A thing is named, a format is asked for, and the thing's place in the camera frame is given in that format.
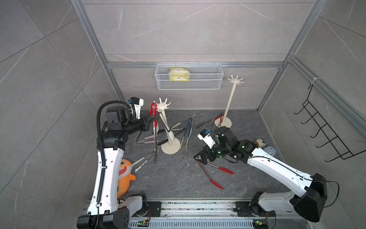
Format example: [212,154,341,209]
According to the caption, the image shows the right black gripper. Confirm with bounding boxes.
[193,142,229,164]

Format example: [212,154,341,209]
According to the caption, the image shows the red sleeved steel tongs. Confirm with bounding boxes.
[148,102,158,165]

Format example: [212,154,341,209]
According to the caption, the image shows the long steel white tongs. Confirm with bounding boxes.
[157,111,171,135]

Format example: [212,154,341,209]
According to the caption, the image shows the cream utensil stand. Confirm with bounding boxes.
[214,75,244,128]
[157,98,180,155]

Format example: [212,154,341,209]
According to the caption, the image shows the red handled steel tongs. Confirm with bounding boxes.
[196,113,224,129]

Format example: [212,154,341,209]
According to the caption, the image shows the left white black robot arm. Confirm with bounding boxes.
[77,97,155,229]

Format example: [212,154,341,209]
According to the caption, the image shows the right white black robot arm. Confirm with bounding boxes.
[194,127,327,223]

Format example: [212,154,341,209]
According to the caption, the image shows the red pink paw tongs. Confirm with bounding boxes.
[135,135,158,144]

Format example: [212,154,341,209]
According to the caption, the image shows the black tipped steel tongs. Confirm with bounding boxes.
[156,128,186,146]

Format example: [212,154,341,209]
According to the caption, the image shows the slim white tipped tongs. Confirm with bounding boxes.
[132,153,154,173]

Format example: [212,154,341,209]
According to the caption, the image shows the brown white plush toy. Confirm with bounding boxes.
[254,138,266,149]

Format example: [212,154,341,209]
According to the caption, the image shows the yellow packet in basket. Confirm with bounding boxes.
[169,67,190,82]

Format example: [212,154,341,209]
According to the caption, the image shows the orange monster plush toy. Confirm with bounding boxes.
[117,159,136,198]

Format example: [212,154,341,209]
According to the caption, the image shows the grey blue dome toy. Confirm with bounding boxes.
[264,146,277,157]

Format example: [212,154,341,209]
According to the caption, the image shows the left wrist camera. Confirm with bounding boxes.
[128,97,144,119]

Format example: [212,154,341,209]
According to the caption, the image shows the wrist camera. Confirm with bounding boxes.
[197,129,216,149]
[128,97,144,119]

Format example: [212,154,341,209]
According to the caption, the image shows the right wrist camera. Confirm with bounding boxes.
[197,129,216,149]

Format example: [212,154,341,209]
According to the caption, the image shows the blue handled cream tongs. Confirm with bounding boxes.
[180,118,192,149]

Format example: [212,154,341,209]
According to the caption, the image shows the steel tongs with ring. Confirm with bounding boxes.
[171,114,196,129]

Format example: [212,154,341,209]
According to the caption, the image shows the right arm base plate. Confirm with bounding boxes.
[233,201,276,217]

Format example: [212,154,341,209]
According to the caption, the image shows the white wire mesh basket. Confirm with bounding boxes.
[155,64,224,90]

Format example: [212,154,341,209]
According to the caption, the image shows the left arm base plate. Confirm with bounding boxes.
[133,201,162,218]

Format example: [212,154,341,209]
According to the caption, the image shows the black wire wall hook rack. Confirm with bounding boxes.
[294,85,366,163]

